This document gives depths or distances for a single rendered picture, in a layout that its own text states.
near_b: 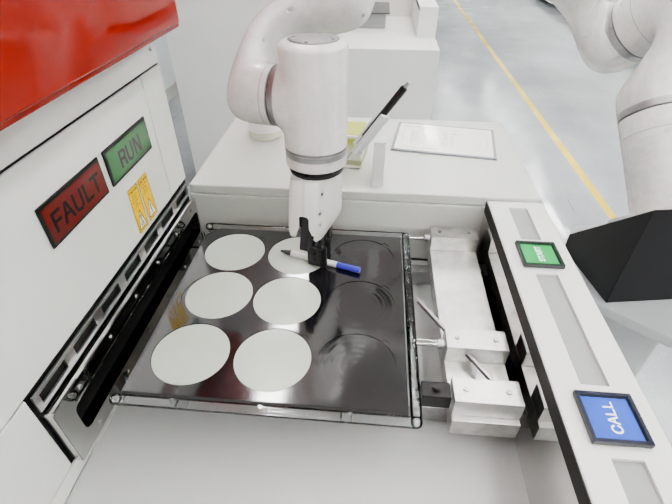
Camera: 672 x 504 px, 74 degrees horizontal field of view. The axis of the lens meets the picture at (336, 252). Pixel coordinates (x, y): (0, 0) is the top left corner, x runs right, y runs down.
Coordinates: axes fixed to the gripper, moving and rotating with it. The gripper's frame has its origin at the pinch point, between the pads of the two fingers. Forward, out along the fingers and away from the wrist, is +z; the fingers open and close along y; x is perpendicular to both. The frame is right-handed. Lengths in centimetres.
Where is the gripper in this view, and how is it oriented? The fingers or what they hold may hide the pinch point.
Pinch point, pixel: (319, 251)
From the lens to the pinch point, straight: 71.0
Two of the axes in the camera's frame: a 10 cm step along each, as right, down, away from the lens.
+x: 9.3, 2.3, -2.9
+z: 0.0, 7.9, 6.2
